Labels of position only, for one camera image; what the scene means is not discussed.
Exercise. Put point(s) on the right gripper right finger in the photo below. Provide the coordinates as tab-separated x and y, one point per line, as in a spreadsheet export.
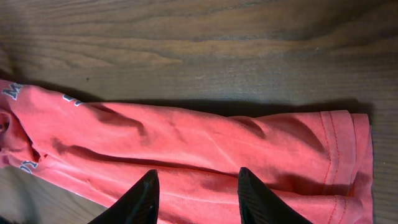
258	204

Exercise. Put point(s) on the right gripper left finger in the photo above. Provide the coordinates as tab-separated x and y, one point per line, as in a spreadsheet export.
139	205

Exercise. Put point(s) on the red orange t-shirt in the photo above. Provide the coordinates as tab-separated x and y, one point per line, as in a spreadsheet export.
320	163

